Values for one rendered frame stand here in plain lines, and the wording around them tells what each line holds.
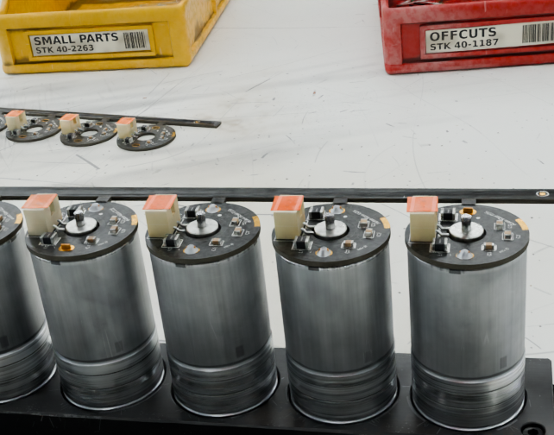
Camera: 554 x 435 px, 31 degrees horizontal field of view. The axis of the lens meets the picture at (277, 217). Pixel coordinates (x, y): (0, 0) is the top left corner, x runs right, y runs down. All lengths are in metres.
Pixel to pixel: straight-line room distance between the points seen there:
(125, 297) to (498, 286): 0.08
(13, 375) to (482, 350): 0.11
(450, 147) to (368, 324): 0.19
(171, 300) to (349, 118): 0.22
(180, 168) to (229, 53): 0.13
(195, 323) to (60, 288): 0.03
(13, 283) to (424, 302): 0.09
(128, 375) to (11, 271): 0.04
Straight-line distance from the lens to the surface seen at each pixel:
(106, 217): 0.23
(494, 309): 0.21
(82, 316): 0.23
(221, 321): 0.22
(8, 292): 0.24
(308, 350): 0.22
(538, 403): 0.23
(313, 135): 0.41
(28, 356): 0.25
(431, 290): 0.20
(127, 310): 0.23
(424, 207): 0.20
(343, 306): 0.21
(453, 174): 0.37
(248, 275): 0.21
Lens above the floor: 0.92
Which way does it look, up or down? 28 degrees down
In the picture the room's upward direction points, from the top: 6 degrees counter-clockwise
